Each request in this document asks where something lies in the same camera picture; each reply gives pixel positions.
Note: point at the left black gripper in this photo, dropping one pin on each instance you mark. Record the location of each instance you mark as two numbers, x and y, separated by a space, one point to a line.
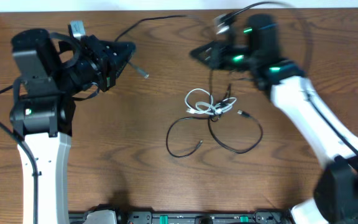
105 65

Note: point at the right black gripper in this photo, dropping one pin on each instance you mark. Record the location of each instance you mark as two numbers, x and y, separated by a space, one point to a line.
216 61

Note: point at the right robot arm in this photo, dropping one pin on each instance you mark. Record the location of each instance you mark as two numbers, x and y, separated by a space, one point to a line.
335 197

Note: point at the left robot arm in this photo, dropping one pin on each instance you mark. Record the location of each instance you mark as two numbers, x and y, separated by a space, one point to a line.
54 69

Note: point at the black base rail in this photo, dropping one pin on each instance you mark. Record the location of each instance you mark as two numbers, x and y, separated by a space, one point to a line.
104 213

